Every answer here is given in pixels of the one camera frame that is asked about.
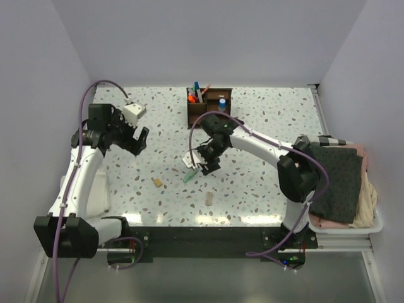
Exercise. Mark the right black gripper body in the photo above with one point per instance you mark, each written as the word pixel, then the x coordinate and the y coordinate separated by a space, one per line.
pixel 212 150

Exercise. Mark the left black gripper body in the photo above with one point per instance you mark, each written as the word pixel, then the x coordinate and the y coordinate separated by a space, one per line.
pixel 120 131

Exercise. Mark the green transparent tube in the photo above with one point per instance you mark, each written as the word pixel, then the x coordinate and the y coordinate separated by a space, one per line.
pixel 189 175

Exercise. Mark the beige eraser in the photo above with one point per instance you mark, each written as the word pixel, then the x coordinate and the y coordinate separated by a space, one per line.
pixel 209 199

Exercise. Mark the brown wooden desk organizer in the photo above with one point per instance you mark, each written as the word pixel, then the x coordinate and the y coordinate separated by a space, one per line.
pixel 210 103

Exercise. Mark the blue capped white marker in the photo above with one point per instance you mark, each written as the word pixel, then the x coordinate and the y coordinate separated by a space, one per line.
pixel 198 92

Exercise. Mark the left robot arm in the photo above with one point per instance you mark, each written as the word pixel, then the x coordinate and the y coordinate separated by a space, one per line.
pixel 79 183

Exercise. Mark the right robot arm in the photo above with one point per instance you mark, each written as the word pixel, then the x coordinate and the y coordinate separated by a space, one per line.
pixel 301 178

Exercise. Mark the black white striped cloth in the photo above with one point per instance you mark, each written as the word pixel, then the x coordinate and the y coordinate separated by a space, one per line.
pixel 321 140

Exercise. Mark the dark grey dotted cloth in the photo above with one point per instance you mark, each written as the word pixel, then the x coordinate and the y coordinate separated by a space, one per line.
pixel 343 167

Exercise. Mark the cream knit cloth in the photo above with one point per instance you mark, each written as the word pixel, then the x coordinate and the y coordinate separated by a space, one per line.
pixel 366 205

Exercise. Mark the white laundry tray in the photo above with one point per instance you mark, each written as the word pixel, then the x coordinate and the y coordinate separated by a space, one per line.
pixel 322 225

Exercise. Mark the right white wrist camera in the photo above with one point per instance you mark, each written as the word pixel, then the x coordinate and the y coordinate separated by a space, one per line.
pixel 192 159

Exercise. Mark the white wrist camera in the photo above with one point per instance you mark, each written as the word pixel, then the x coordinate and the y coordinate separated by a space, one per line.
pixel 133 112
pixel 192 159

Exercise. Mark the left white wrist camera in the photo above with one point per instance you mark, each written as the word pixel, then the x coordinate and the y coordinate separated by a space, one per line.
pixel 133 112

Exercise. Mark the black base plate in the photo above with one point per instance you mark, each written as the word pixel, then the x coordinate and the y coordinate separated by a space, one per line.
pixel 207 242

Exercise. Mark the aluminium frame rail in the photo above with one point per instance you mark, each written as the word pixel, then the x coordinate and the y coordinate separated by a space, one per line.
pixel 325 242

